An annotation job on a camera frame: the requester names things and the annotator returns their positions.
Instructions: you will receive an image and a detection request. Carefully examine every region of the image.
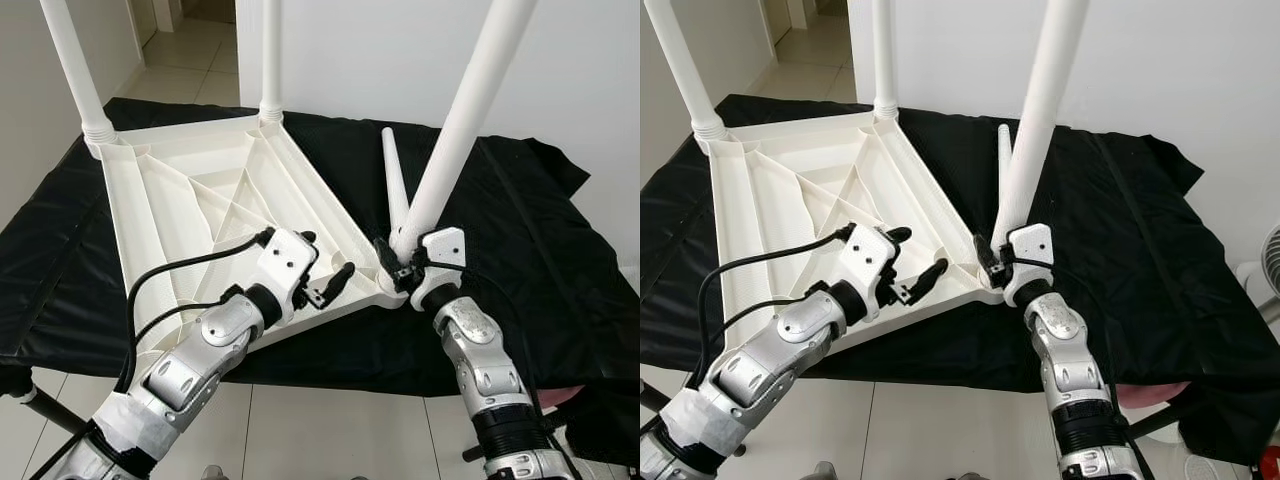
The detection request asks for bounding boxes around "white plastic table leg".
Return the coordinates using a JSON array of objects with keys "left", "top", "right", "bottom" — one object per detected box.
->
[
  {"left": 390, "top": 0, "right": 541, "bottom": 263},
  {"left": 38, "top": 0, "right": 118, "bottom": 159},
  {"left": 258, "top": 0, "right": 288, "bottom": 123},
  {"left": 382, "top": 126, "right": 413, "bottom": 233},
  {"left": 998, "top": 123, "right": 1014, "bottom": 206},
  {"left": 870, "top": 0, "right": 899, "bottom": 119},
  {"left": 645, "top": 0, "right": 726, "bottom": 156},
  {"left": 990, "top": 0, "right": 1091, "bottom": 251}
]

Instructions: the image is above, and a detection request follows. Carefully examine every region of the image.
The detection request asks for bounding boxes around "white plastic table top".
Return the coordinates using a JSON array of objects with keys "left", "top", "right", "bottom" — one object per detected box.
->
[
  {"left": 700, "top": 105, "right": 1006, "bottom": 351},
  {"left": 95, "top": 108, "right": 409, "bottom": 353}
]

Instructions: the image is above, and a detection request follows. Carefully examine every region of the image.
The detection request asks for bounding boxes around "black cloth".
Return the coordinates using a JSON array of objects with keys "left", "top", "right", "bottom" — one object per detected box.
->
[
  {"left": 640, "top": 93, "right": 1280, "bottom": 466},
  {"left": 0, "top": 97, "right": 641, "bottom": 466}
]

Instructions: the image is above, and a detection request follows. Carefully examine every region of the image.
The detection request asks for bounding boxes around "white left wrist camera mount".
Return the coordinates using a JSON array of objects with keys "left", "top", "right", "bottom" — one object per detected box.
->
[
  {"left": 255, "top": 228, "right": 321, "bottom": 329},
  {"left": 838, "top": 224, "right": 901, "bottom": 323}
]

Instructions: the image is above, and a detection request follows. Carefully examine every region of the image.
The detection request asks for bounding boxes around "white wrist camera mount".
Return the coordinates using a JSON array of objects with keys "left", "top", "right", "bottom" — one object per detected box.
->
[
  {"left": 410, "top": 227, "right": 469, "bottom": 311},
  {"left": 838, "top": 224, "right": 901, "bottom": 323},
  {"left": 255, "top": 228, "right": 321, "bottom": 329},
  {"left": 1003, "top": 222, "right": 1056, "bottom": 306}
]

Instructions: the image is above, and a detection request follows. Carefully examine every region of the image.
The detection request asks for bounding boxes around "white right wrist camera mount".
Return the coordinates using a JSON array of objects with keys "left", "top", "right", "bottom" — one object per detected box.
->
[
  {"left": 1003, "top": 222, "right": 1056, "bottom": 306},
  {"left": 410, "top": 227, "right": 469, "bottom": 311}
]

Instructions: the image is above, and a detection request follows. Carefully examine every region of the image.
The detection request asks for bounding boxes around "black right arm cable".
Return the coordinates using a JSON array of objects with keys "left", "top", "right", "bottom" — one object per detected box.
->
[
  {"left": 412, "top": 258, "right": 561, "bottom": 471},
  {"left": 1008, "top": 256, "right": 1131, "bottom": 451}
]

